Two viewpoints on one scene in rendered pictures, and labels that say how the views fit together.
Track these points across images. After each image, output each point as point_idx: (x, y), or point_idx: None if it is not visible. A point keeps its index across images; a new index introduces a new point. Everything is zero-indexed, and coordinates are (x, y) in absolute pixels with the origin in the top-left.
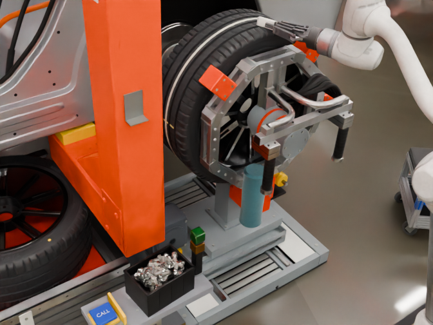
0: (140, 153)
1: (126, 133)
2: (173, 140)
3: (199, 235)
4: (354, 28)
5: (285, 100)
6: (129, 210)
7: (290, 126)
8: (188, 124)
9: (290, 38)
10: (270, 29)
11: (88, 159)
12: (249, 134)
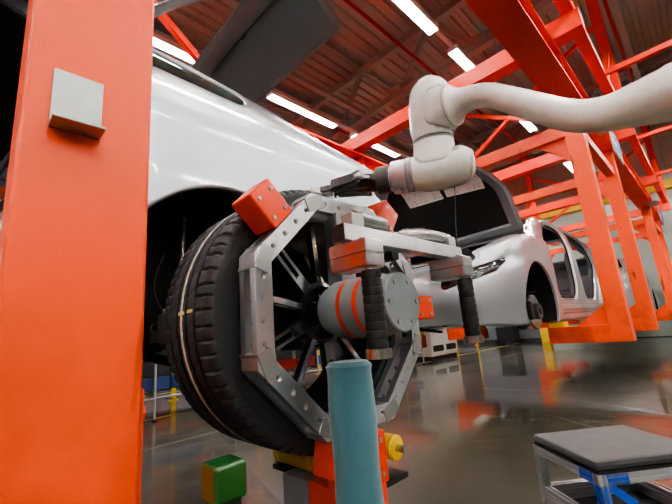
0: (81, 230)
1: (47, 157)
2: (192, 341)
3: (226, 466)
4: (429, 115)
5: None
6: (15, 408)
7: (389, 232)
8: (216, 285)
9: (354, 176)
10: (328, 193)
11: None
12: (325, 357)
